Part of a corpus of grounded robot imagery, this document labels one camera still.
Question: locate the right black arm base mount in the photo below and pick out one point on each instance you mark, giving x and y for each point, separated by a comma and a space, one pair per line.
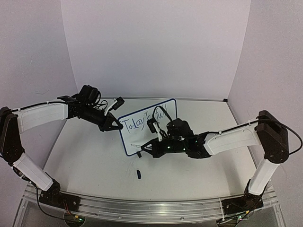
247, 202

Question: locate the blue framed whiteboard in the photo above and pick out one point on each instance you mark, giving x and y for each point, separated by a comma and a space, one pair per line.
134, 120

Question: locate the white whiteboard marker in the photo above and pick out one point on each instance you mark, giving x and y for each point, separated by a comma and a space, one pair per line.
136, 146

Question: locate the dark blue marker cap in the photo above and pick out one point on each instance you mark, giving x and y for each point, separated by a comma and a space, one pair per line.
139, 174

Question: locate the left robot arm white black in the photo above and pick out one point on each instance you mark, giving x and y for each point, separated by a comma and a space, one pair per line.
14, 122

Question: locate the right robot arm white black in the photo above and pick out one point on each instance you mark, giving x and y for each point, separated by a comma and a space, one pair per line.
265, 130

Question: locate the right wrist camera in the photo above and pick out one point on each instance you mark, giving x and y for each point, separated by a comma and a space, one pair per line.
154, 128

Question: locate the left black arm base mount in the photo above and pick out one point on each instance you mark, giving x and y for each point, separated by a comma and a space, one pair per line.
55, 198

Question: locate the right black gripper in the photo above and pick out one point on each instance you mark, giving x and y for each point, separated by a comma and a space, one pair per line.
156, 148

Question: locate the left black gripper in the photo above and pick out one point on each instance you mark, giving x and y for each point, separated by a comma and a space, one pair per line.
112, 118

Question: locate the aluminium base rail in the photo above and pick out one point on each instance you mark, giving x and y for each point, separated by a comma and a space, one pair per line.
155, 212

